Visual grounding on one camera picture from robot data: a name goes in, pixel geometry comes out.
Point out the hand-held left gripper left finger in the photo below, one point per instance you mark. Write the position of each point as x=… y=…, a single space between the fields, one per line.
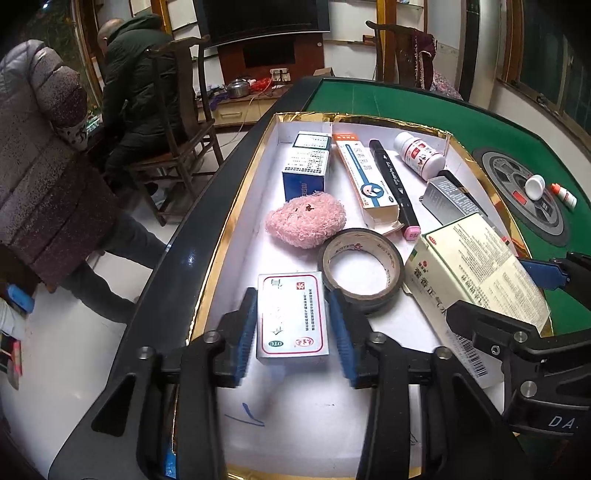
x=244 y=337

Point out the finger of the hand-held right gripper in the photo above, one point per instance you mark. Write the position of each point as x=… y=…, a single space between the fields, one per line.
x=542 y=274
x=489 y=323

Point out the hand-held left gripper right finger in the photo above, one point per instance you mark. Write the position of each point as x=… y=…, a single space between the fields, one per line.
x=344 y=337

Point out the black tape roll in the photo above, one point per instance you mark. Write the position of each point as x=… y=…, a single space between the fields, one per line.
x=369 y=302

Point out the large cream medicine box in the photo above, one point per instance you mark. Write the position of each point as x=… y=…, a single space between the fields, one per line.
x=480 y=272

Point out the silver red medicine box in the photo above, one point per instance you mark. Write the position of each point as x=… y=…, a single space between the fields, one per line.
x=293 y=318

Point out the white gold-edged cardboard box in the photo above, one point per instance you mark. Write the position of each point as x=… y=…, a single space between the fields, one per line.
x=240 y=258

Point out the pink plush toy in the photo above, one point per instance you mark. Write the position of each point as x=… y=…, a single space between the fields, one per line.
x=304 y=221

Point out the pink and white medicine box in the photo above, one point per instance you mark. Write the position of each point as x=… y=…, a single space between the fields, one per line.
x=445 y=198

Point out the long white ointment box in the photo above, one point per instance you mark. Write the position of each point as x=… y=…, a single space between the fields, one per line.
x=364 y=180

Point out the black marker pink cap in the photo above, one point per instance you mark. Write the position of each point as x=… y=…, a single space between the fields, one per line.
x=392 y=184

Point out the white pill bottle red label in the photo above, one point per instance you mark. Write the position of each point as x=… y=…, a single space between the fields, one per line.
x=420 y=157

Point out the blue white medicine box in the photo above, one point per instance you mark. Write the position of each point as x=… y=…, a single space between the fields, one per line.
x=307 y=161

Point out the small red-capped dropper bottle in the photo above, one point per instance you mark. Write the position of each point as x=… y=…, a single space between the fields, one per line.
x=565 y=196

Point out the plain white pill bottle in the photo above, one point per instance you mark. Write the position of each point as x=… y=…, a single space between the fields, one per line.
x=535 y=187

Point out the round silver table console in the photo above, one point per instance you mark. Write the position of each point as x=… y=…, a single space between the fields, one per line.
x=508 y=175

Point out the dark wooden chair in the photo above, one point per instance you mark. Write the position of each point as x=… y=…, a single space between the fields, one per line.
x=184 y=152

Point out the pink floral cloth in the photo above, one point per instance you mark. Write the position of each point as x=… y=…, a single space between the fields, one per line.
x=445 y=85

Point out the blue object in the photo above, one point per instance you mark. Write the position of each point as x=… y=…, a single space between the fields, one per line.
x=21 y=297

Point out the steel cooking pot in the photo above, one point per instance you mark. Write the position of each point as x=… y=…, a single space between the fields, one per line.
x=238 y=88

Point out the dark red fringed cloth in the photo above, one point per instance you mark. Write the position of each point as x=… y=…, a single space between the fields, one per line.
x=420 y=55

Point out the small cardboard box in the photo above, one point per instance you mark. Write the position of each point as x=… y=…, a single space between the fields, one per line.
x=324 y=72

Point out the wooden chair with cloth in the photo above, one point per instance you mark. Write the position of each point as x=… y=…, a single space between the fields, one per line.
x=385 y=50

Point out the wooden television cabinet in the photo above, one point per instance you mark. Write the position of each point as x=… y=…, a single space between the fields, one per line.
x=231 y=60

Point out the black television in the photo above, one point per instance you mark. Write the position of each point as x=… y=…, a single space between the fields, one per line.
x=263 y=18

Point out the window with brown frame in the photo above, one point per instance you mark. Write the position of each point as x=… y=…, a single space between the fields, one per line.
x=549 y=50

